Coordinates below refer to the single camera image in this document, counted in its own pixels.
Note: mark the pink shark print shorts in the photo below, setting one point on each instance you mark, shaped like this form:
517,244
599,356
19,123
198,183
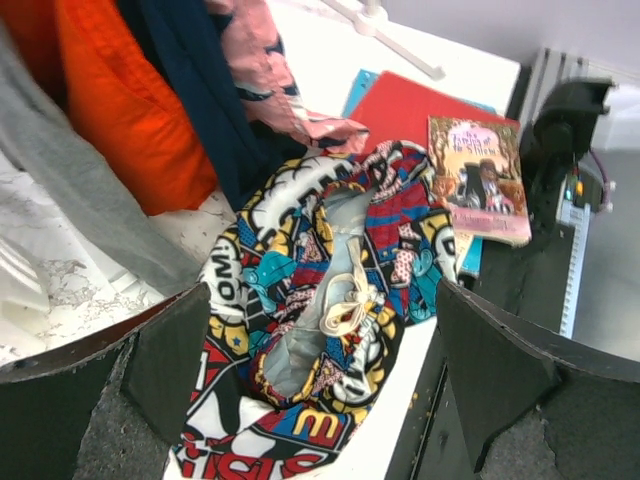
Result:
254,51

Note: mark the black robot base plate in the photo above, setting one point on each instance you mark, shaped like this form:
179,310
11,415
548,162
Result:
527,282

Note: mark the grey shorts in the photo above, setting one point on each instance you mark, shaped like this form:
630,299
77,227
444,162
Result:
37,138

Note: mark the red plastic folder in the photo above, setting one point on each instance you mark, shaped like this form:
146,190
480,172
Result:
396,108

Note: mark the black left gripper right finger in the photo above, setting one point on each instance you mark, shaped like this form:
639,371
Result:
532,403

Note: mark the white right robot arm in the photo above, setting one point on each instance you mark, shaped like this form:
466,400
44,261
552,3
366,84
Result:
556,140

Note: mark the navy blue shorts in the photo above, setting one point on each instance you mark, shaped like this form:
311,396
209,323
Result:
183,41

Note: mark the Taming of Shrew book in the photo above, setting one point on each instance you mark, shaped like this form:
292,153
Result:
479,179

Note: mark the light blue cable duct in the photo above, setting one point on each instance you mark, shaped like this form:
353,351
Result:
578,219

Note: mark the blue plastic folder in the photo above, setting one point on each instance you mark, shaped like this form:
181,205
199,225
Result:
468,262

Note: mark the comic print shorts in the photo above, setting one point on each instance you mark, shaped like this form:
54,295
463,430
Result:
311,290

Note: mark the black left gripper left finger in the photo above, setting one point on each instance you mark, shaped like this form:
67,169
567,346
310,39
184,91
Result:
109,405

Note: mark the orange shorts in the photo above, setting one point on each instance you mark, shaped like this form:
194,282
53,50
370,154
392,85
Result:
84,56

